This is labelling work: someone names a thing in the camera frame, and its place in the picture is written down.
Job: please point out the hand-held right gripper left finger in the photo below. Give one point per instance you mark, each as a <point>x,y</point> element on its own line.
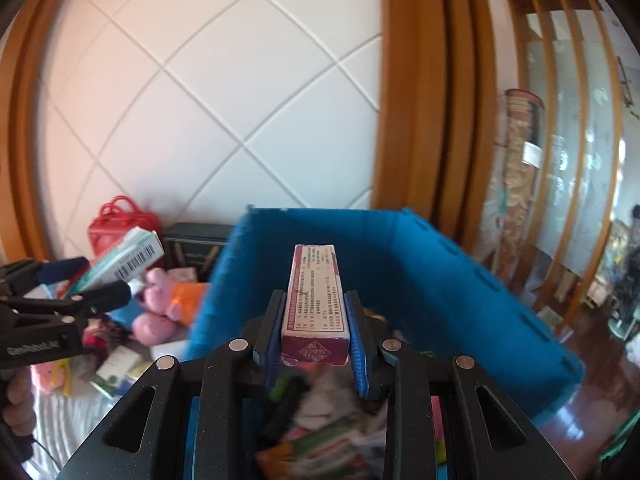
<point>272,360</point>

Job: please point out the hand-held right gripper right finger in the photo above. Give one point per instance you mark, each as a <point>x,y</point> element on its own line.
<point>358,360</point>

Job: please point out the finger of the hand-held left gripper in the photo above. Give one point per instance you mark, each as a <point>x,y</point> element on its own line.
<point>60,270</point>
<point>100,297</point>

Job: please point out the white green barcode box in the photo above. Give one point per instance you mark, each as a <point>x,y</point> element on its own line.
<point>135,255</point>

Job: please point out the pink medicine box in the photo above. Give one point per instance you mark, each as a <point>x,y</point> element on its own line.
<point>315,300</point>

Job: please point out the blue plastic storage bin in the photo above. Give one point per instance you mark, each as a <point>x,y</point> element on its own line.
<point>400,260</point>

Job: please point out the person's left hand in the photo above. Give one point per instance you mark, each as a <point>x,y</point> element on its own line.
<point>17,400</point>

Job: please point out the pink plush toy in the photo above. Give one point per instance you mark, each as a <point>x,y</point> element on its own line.
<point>160,292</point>

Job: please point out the red toy handbag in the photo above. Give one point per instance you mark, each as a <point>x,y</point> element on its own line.
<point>112,225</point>

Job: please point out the small white green box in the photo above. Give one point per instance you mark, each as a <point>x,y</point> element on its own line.
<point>117,366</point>

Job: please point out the white striped bedsheet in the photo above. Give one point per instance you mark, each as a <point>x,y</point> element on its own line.
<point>65,425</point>

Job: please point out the green orange snack packet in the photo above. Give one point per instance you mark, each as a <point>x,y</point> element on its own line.
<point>320,450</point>

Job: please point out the dark green box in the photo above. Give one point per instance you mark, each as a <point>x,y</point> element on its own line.
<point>192,250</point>

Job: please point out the rolled patterned carpet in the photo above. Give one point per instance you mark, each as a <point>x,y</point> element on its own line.
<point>520,170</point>

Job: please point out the green plastic bag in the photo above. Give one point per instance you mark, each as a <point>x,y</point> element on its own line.
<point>620,435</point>

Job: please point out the dark clothes rack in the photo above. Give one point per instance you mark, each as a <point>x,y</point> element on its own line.
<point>625,280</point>

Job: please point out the wooden frosted glass partition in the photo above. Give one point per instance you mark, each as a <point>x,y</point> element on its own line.
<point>570,135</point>

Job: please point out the wooden wall panel frame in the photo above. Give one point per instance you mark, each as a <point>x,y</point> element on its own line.
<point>25,135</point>

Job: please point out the wooden door frame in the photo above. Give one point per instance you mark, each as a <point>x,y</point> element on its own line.
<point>430,110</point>

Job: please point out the dark wall ornament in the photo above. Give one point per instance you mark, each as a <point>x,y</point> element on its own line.
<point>623,80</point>

